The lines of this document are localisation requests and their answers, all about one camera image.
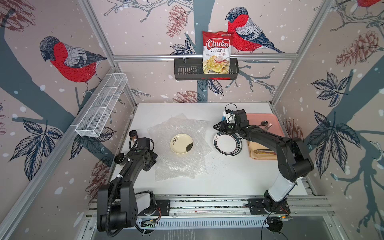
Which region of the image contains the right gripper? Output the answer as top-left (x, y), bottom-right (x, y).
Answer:
top-left (211, 121), bottom-right (240, 135)

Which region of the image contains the clear bubble wrap sheet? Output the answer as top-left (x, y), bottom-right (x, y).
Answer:
top-left (148, 114), bottom-right (213, 182)

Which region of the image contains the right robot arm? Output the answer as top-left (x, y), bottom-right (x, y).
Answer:
top-left (213, 110), bottom-right (314, 213)

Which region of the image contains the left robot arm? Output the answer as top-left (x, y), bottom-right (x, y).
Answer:
top-left (97, 138), bottom-right (158, 238)

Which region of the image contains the white plate dark rim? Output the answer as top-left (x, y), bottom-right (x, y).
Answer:
top-left (213, 132), bottom-right (243, 157)

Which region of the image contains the shaker jar black lid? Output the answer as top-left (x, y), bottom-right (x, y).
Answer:
top-left (114, 153), bottom-right (128, 166)

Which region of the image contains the pink tray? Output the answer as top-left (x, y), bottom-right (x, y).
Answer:
top-left (247, 114), bottom-right (285, 137)

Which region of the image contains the silver fork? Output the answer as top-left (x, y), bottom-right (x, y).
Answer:
top-left (264, 124), bottom-right (273, 131)

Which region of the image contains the Chuba cassava chips bag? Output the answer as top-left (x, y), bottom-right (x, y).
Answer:
top-left (202, 32), bottom-right (233, 75)

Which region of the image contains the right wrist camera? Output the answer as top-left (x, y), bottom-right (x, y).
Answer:
top-left (223, 110), bottom-right (234, 124)

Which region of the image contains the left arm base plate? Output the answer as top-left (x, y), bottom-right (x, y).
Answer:
top-left (139, 200), bottom-right (171, 217)

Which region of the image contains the white mesh wall shelf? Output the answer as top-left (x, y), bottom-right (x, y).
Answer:
top-left (75, 73), bottom-right (128, 138)

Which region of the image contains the black wire basket shelf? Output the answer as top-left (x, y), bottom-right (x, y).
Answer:
top-left (174, 58), bottom-right (239, 81)

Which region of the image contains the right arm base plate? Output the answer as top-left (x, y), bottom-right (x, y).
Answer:
top-left (244, 198), bottom-right (291, 216)

